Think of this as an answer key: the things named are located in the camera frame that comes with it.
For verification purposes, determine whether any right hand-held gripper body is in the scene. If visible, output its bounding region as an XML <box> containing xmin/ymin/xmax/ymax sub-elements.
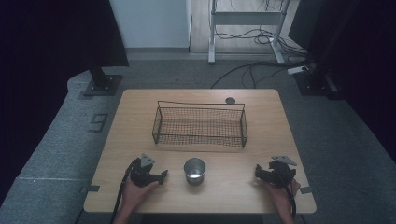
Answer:
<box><xmin>262</xmin><ymin>155</ymin><xmax>298</xmax><ymax>189</ymax></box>

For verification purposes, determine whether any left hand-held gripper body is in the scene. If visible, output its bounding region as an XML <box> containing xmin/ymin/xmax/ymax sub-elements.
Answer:
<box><xmin>129</xmin><ymin>152</ymin><xmax>161</xmax><ymax>189</ymax></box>

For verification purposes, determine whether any person's left hand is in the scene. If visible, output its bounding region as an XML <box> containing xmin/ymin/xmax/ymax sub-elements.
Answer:
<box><xmin>120</xmin><ymin>178</ymin><xmax>160</xmax><ymax>213</ymax></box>

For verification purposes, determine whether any silver metal cup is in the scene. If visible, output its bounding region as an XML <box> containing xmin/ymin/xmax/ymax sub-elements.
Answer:
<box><xmin>183</xmin><ymin>157</ymin><xmax>206</xmax><ymax>187</ymax></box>

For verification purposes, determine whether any white power strip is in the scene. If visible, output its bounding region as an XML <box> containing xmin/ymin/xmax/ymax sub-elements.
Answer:
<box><xmin>286</xmin><ymin>64</ymin><xmax>310</xmax><ymax>76</ymax></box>

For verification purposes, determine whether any black curtain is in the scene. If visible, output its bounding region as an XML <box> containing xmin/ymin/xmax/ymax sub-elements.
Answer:
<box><xmin>0</xmin><ymin>0</ymin><xmax>130</xmax><ymax>200</ymax></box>
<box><xmin>288</xmin><ymin>0</ymin><xmax>396</xmax><ymax>155</ymax></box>

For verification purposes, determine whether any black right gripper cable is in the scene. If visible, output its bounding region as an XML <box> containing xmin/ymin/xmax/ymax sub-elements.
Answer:
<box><xmin>274</xmin><ymin>167</ymin><xmax>297</xmax><ymax>220</ymax></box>

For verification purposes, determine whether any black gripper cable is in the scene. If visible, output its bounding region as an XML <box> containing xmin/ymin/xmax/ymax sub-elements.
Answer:
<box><xmin>274</xmin><ymin>167</ymin><xmax>297</xmax><ymax>220</ymax></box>
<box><xmin>109</xmin><ymin>158</ymin><xmax>138</xmax><ymax>224</ymax></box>

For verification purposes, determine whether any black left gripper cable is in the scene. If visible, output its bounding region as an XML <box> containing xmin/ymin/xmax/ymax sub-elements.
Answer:
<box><xmin>109</xmin><ymin>158</ymin><xmax>138</xmax><ymax>224</ymax></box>

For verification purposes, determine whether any black wire mesh basket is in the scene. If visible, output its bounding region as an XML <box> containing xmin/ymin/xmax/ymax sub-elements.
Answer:
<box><xmin>151</xmin><ymin>100</ymin><xmax>249</xmax><ymax>149</ymax></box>

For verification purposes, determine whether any black stand with base plate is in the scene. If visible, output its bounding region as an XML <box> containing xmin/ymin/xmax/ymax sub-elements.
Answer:
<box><xmin>292</xmin><ymin>60</ymin><xmax>342</xmax><ymax>101</ymax></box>
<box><xmin>82</xmin><ymin>62</ymin><xmax>124</xmax><ymax>97</ymax></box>

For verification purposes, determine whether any tangle of black floor cables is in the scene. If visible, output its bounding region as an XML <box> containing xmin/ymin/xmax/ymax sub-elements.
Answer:
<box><xmin>210</xmin><ymin>0</ymin><xmax>316</xmax><ymax>90</ymax></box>

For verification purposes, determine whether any white metal desk frame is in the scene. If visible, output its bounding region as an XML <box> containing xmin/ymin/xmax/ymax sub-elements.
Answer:
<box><xmin>207</xmin><ymin>0</ymin><xmax>291</xmax><ymax>65</ymax></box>

